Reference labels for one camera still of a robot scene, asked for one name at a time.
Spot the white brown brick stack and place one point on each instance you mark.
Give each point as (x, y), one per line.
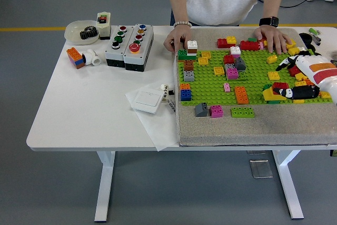
(192, 44)

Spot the small pink brick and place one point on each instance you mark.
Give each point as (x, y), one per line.
(226, 87)
(261, 46)

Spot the light grey square brick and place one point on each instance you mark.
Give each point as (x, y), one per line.
(188, 76)
(228, 66)

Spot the dark grey slope brick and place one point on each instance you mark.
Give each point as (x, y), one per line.
(240, 63)
(201, 109)

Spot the person's left hand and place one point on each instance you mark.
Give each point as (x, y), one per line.
(273, 36)

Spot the metal floor plate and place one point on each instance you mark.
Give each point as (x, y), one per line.
(260, 168)

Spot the white labelled cylinder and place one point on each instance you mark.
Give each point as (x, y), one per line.
(164, 87)

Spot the magenta square brick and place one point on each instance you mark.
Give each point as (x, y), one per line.
(216, 111)
(232, 73)

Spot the blue square brick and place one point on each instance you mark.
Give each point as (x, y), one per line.
(185, 95)

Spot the white printed label strip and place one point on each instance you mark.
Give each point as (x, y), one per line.
(170, 105)

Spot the red long brick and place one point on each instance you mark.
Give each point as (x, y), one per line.
(248, 45)

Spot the silver grey tool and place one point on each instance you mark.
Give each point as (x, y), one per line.
(316, 40)

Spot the brown square brick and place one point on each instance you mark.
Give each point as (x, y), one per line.
(188, 64)

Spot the white bowl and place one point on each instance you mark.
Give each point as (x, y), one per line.
(73, 28)

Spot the grey-brown mat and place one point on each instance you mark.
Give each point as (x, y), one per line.
(250, 130)

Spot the green flat plate brick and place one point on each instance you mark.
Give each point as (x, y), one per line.
(242, 77)

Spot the person's right hand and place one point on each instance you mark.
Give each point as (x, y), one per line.
(177, 34)

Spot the black gears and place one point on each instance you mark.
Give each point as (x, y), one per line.
(88, 34)

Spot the green studded baseplate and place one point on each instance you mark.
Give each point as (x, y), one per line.
(252, 82)

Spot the white pipe tee fitting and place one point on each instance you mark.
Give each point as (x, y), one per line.
(92, 57)

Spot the small orange brick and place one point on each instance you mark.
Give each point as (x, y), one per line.
(184, 86)

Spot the white wall switch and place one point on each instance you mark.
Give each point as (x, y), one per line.
(147, 99)

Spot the cream switch box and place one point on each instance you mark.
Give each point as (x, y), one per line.
(103, 28)

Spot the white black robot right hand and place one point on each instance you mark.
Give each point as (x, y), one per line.
(321, 74)

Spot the red square brick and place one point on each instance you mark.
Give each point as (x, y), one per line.
(222, 43)
(228, 59)
(293, 71)

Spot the orange long brick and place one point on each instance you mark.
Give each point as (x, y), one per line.
(310, 82)
(241, 95)

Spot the emergency stop control box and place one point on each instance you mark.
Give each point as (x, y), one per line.
(137, 57)

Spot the small yellow brick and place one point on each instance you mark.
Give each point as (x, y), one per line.
(294, 51)
(291, 43)
(272, 59)
(300, 76)

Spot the lime green long plate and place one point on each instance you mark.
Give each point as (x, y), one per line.
(242, 112)

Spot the orange blue purple brick stack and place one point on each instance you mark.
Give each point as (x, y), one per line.
(75, 55)

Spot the black brick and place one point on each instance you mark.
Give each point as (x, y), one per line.
(305, 53)

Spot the dark green thick brick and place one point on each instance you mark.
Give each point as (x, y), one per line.
(267, 86)

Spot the yellow square plate brick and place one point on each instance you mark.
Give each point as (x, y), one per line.
(206, 54)
(218, 70)
(203, 60)

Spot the white pink brick stack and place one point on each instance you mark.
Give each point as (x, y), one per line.
(235, 50)

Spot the small dark green box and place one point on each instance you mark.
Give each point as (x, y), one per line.
(334, 153)

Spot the red slope brick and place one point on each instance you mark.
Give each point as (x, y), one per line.
(279, 85)

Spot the yellow flat brick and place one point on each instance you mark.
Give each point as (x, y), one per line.
(301, 83)
(298, 101)

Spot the large yellow slope brick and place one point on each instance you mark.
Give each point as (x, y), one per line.
(268, 95)

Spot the black wristwatch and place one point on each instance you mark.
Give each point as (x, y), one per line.
(269, 21)

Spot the person's right forearm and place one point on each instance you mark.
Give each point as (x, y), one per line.
(179, 3)

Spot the white table leg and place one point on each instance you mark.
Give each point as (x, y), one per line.
(289, 183)
(105, 183)

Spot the white paper sheet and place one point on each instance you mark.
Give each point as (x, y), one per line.
(158, 127)

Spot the dark green flat brick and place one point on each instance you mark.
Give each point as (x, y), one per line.
(182, 54)

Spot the small green brick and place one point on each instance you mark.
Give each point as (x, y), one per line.
(252, 39)

